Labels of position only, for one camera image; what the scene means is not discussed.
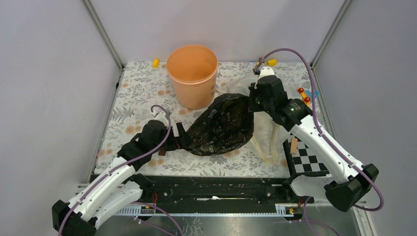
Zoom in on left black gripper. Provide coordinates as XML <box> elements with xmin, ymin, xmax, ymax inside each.
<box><xmin>150</xmin><ymin>121</ymin><xmax>193</xmax><ymax>153</ymax></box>

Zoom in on white translucent trash bag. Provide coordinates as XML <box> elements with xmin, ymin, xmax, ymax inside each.
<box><xmin>226</xmin><ymin>75</ymin><xmax>311</xmax><ymax>164</ymax></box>

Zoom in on black plastic trash bag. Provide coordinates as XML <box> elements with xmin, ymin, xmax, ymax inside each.
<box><xmin>185</xmin><ymin>93</ymin><xmax>254</xmax><ymax>156</ymax></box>

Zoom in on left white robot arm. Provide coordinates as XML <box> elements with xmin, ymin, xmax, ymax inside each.
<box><xmin>52</xmin><ymin>106</ymin><xmax>179</xmax><ymax>236</ymax></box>

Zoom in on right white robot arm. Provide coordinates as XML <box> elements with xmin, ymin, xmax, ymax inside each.
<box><xmin>249</xmin><ymin>66</ymin><xmax>379</xmax><ymax>212</ymax></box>

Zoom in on orange plastic trash bin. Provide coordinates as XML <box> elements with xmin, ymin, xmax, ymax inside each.
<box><xmin>166</xmin><ymin>45</ymin><xmax>218</xmax><ymax>110</ymax></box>

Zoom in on yellow toy block right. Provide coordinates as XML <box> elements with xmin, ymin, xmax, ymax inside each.
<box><xmin>266</xmin><ymin>59</ymin><xmax>278</xmax><ymax>67</ymax></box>

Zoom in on yellow toy block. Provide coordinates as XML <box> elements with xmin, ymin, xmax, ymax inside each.
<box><xmin>152</xmin><ymin>59</ymin><xmax>159</xmax><ymax>68</ymax></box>
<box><xmin>266</xmin><ymin>59</ymin><xmax>278</xmax><ymax>67</ymax></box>

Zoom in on yellow red toy car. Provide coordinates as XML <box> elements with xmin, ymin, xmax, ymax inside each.
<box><xmin>297</xmin><ymin>88</ymin><xmax>311</xmax><ymax>106</ymax></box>

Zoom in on blue toy piece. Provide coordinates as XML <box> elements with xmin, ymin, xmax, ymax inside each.
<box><xmin>305</xmin><ymin>90</ymin><xmax>320</xmax><ymax>102</ymax></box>

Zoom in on small wooden block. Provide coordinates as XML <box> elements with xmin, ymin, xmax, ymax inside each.
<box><xmin>290</xmin><ymin>138</ymin><xmax>298</xmax><ymax>154</ymax></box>

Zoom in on black white checkerboard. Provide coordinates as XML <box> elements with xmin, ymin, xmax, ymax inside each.
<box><xmin>283</xmin><ymin>133</ymin><xmax>329</xmax><ymax>177</ymax></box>

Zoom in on yellow toy block left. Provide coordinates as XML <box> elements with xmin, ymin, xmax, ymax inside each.
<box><xmin>152</xmin><ymin>59</ymin><xmax>159</xmax><ymax>68</ymax></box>

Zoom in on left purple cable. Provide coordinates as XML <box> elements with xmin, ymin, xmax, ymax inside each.
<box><xmin>57</xmin><ymin>104</ymin><xmax>178</xmax><ymax>236</ymax></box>

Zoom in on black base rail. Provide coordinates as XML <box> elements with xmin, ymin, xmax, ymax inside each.
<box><xmin>128</xmin><ymin>174</ymin><xmax>314</xmax><ymax>215</ymax></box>

